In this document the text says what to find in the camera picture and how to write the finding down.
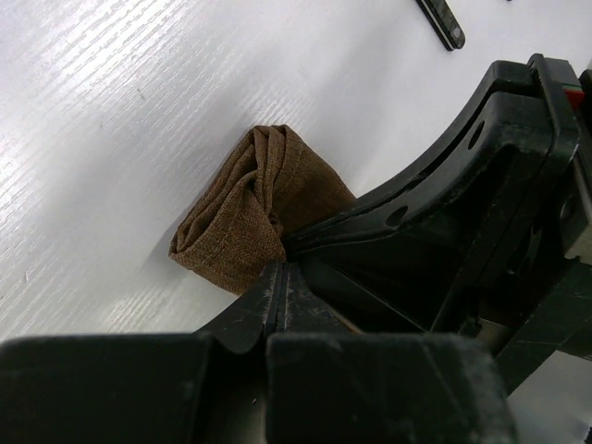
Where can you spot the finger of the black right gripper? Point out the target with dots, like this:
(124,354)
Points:
(428,276)

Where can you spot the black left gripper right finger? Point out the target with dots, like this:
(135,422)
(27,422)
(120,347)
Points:
(328,385)

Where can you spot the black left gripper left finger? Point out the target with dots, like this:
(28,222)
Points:
(202,387)

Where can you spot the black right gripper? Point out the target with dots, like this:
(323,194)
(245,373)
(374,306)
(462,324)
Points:
(543,297)

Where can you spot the brown cloth napkin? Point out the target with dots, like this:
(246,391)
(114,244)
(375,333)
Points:
(272,184)

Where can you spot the silver knife dark handle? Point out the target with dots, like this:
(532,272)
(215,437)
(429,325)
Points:
(444,23)

